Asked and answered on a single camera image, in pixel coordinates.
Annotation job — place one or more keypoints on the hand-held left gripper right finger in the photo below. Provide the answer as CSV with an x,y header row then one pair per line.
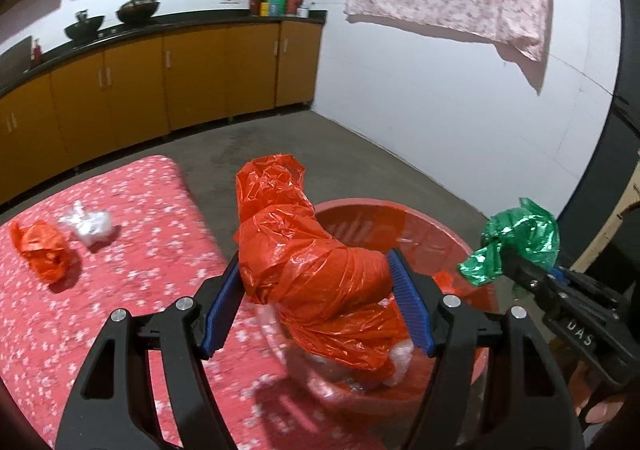
x,y
412,310

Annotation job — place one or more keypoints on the green box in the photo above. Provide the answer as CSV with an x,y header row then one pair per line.
x,y
276,2

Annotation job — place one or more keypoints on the red plastic bag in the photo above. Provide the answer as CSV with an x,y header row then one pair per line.
x,y
300,255

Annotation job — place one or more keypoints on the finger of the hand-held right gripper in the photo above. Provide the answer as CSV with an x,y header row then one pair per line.
x,y
570,277
532,282

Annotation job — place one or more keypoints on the light wooden board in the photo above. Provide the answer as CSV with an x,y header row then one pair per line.
x,y
605,240

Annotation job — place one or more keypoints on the yellow box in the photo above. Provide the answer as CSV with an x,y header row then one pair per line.
x,y
263,8

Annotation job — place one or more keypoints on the wooden kitchen base cabinet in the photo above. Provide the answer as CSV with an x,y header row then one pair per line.
x,y
130,80

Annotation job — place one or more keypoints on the person's right hand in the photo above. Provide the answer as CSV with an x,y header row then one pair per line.
x,y
602,412

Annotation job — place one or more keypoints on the large black wok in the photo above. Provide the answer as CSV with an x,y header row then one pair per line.
x,y
138,11

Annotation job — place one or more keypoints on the red bottle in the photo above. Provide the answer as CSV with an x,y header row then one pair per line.
x,y
35,52

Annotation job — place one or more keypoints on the green plastic bag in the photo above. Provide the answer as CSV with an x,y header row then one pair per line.
x,y
525,235

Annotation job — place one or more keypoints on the dark wooden cutting board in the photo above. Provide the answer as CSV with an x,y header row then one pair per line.
x,y
15,60

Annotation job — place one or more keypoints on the red floral tablecloth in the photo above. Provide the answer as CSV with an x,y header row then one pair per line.
x,y
125,280

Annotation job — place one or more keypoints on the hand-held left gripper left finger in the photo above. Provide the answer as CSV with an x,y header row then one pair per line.
x,y
220,310

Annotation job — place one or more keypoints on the red plastic basin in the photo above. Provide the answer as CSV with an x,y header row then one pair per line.
x,y
360,225

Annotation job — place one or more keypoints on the white cup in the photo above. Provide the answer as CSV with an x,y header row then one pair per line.
x,y
303,12

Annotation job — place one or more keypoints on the small clear plastic bag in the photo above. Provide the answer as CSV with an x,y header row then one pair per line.
x,y
92,227

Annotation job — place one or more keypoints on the small black wok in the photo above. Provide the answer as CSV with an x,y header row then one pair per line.
x,y
84,29

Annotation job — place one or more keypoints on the orange plastic bag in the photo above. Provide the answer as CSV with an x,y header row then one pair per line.
x,y
42,250

